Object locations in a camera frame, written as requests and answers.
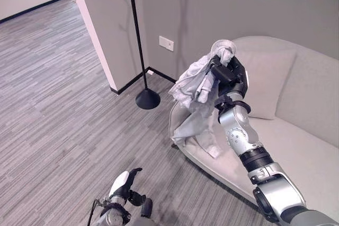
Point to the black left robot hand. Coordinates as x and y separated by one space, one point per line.
124 185

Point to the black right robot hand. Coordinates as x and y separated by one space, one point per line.
231 75

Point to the light grey garment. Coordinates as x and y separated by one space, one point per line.
197 96

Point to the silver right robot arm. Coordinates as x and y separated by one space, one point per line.
260 162

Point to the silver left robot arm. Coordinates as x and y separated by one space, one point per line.
114 214

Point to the light grey sofa cushion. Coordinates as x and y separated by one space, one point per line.
267 83

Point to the light grey sofa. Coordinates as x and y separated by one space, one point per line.
291 130

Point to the black coat rack stand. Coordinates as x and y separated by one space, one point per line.
139 46

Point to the white floor socket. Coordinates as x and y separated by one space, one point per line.
150 72

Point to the white wall socket plate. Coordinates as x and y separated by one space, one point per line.
166 43

